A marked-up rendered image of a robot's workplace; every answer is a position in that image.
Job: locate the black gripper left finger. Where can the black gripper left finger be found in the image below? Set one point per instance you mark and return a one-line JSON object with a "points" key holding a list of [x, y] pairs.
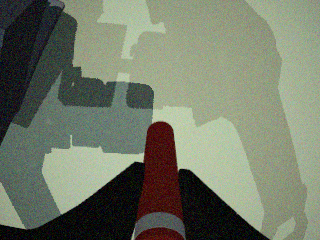
{"points": [[110, 214]]}

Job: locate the dark red peg with grey band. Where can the dark red peg with grey band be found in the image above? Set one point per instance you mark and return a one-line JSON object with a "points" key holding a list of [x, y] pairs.
{"points": [[160, 216]]}

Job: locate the grey sloped panel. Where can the grey sloped panel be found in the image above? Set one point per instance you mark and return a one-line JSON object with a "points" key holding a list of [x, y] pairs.
{"points": [[25, 27]]}

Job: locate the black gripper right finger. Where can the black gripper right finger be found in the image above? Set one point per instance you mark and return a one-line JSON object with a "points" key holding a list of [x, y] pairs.
{"points": [[206, 216]]}

